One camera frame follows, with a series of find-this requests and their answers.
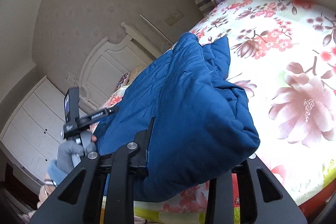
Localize blue quilted puffer jacket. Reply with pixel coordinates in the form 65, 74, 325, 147
94, 33, 260, 202

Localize left hand grey glove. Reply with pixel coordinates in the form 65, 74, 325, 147
56, 135, 97, 174

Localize white wardrobe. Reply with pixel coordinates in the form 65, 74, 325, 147
1, 76, 64, 181

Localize patterned round cushion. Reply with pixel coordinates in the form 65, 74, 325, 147
114, 73, 130, 92

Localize white wooden headboard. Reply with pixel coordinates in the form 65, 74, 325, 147
78, 22, 162, 110

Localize cream textured pillow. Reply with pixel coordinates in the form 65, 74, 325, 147
127, 65, 146, 85

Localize slim white desk lamp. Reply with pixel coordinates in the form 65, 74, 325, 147
139, 14, 174, 46

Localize floral quilt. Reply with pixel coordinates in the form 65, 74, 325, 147
100, 0, 335, 223

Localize wall socket plate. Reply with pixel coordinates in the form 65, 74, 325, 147
165, 9, 184, 27

